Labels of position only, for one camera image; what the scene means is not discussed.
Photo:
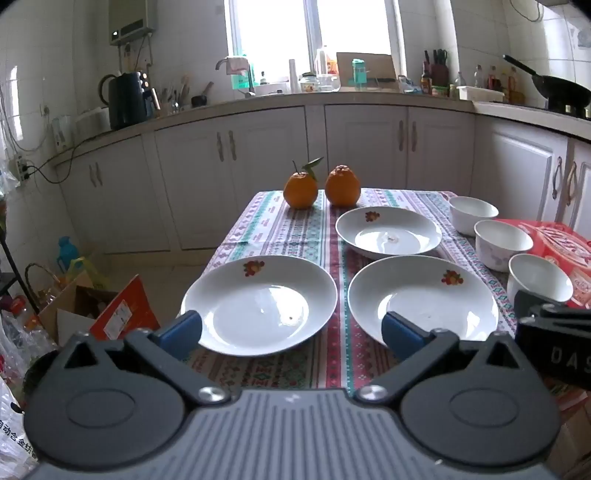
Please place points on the green plastic bottle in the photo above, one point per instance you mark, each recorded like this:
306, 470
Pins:
242, 78

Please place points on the white kitchen cabinets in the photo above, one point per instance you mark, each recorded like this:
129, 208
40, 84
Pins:
268, 175

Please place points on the group of seasoning bottles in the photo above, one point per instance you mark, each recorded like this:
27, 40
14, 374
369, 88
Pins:
503, 83

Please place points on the blue bottle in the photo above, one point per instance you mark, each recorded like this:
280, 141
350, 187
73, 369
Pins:
68, 251

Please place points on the metal faucet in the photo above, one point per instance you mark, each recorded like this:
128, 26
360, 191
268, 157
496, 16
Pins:
249, 83

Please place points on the glass jar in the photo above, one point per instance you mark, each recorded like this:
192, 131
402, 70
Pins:
308, 83

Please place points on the knife block with knives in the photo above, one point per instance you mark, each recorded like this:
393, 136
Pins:
438, 71

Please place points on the window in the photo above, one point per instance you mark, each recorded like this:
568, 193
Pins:
314, 32

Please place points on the small black pot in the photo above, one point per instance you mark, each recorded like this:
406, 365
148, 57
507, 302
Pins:
201, 99

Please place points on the white power strip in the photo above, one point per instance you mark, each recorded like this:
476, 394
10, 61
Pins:
21, 168

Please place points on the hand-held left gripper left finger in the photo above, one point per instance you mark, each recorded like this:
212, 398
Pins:
181, 332

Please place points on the patterned tablecloth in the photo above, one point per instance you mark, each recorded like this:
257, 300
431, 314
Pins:
300, 230

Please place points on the white bowl with pink flowers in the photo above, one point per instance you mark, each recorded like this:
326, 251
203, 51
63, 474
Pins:
501, 244
538, 279
473, 214

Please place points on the white rectangular tray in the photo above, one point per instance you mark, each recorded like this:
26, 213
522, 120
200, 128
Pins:
480, 93

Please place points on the brown cardboard sheet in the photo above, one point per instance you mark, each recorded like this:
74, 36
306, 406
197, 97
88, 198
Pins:
369, 67

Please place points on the white plate with fruit print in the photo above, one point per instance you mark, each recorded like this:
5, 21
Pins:
388, 233
425, 295
258, 307

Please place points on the orange without leaf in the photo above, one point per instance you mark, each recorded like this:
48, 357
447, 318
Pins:
342, 187

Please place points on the white cylinder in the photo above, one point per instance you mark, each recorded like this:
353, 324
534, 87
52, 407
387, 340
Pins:
292, 76

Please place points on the orange with green leaf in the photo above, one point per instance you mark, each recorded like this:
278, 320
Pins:
300, 191

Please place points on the white countertop appliance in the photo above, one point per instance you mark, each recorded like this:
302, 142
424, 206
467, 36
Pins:
87, 121

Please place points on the teal drinking bottle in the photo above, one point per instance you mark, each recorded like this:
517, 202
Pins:
359, 71

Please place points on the clear oil bottle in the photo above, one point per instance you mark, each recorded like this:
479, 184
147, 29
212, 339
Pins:
325, 62

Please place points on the white plastic bags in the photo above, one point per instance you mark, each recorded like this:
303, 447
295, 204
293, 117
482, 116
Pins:
18, 360

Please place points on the red cardboard box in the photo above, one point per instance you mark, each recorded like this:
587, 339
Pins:
122, 309

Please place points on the black electric kettle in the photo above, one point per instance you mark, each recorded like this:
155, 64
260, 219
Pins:
129, 99

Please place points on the black wok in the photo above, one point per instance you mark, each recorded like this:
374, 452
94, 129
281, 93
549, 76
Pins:
561, 90

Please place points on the kitchen countertop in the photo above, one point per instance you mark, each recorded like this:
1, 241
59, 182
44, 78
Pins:
369, 98

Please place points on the dark sauce bottle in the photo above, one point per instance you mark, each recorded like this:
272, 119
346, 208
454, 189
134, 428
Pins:
425, 82

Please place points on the utensil holder with utensils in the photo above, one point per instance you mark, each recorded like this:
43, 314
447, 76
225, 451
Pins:
174, 99

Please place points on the wall water heater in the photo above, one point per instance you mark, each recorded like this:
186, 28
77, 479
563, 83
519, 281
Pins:
131, 23

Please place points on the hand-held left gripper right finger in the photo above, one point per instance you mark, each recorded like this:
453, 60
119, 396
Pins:
400, 334

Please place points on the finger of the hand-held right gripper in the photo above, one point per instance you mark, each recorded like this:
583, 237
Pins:
528, 300

